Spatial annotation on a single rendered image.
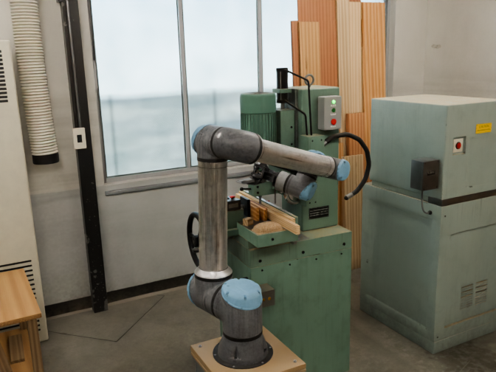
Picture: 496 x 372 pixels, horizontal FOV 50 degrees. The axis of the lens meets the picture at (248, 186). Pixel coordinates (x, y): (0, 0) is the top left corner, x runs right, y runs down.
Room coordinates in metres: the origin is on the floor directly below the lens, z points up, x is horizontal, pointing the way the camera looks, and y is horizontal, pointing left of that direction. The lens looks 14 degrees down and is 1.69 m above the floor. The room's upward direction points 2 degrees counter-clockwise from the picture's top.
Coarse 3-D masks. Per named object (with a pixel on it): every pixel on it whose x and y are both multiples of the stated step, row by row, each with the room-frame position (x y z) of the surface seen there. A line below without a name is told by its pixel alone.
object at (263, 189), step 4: (260, 184) 2.58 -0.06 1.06; (264, 184) 2.59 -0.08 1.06; (268, 184) 2.60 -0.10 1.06; (252, 188) 2.58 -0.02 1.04; (256, 188) 2.57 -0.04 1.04; (260, 188) 2.58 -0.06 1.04; (264, 188) 2.59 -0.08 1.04; (268, 188) 2.60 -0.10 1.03; (252, 192) 2.58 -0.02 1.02; (256, 192) 2.57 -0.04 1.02; (260, 192) 2.58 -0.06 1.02; (264, 192) 2.59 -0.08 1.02; (268, 192) 2.60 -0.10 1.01; (272, 192) 2.61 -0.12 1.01; (276, 192) 2.62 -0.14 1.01; (260, 196) 2.61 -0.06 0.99
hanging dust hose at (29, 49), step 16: (16, 0) 3.15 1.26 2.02; (32, 0) 3.20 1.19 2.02; (16, 16) 3.15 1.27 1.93; (32, 16) 3.18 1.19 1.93; (16, 32) 3.15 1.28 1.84; (32, 32) 3.17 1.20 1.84; (16, 48) 3.17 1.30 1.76; (32, 48) 3.16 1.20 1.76; (32, 64) 3.15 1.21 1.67; (32, 80) 3.15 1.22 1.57; (32, 96) 3.15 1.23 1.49; (48, 96) 3.23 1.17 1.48; (32, 112) 3.14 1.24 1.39; (48, 112) 3.19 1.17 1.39; (32, 128) 3.15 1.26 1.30; (48, 128) 3.18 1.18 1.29; (32, 144) 3.16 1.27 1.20; (48, 144) 3.17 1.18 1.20; (32, 160) 3.18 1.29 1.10; (48, 160) 3.16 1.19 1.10
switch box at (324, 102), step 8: (320, 96) 2.63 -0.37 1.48; (328, 96) 2.62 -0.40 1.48; (336, 96) 2.61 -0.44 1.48; (320, 104) 2.60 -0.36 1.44; (328, 104) 2.58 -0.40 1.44; (336, 104) 2.60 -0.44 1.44; (320, 112) 2.60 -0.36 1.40; (328, 112) 2.58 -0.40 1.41; (336, 112) 2.60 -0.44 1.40; (320, 120) 2.60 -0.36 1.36; (328, 120) 2.58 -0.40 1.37; (320, 128) 2.60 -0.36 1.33; (328, 128) 2.58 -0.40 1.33; (336, 128) 2.60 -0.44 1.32
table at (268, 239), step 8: (240, 224) 2.44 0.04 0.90; (232, 232) 2.45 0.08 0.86; (240, 232) 2.45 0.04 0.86; (248, 232) 2.36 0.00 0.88; (272, 232) 2.30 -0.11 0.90; (280, 232) 2.32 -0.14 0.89; (288, 232) 2.33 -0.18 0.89; (248, 240) 2.36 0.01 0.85; (256, 240) 2.28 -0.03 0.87; (264, 240) 2.28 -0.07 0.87; (272, 240) 2.30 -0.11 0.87; (280, 240) 2.32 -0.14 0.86; (288, 240) 2.33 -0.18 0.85; (296, 240) 2.35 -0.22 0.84
